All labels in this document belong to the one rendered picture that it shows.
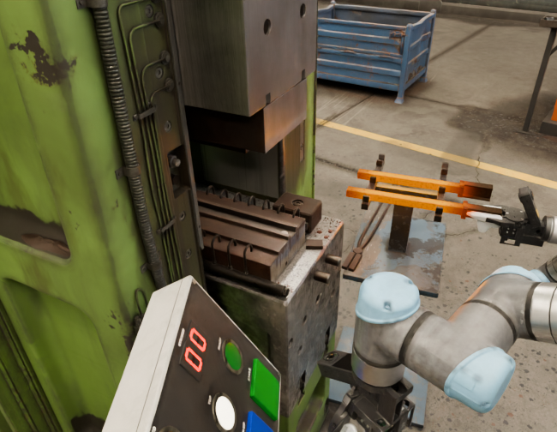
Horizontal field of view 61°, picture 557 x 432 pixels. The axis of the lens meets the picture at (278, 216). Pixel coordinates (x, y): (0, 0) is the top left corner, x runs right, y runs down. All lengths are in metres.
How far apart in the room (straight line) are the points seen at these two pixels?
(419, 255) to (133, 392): 1.20
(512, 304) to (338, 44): 4.48
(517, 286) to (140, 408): 0.49
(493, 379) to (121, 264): 0.62
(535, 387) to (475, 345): 1.73
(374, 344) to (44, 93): 0.58
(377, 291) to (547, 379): 1.81
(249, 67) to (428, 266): 1.01
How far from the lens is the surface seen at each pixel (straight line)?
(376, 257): 1.64
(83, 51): 0.76
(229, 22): 0.85
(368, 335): 0.63
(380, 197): 1.45
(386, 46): 4.83
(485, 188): 1.54
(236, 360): 0.79
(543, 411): 2.26
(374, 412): 0.76
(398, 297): 0.60
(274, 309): 1.15
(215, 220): 1.26
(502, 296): 0.67
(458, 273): 2.74
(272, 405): 0.85
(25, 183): 1.06
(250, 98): 0.87
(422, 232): 1.79
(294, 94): 1.04
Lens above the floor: 1.70
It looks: 34 degrees down
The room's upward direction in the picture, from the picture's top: 1 degrees counter-clockwise
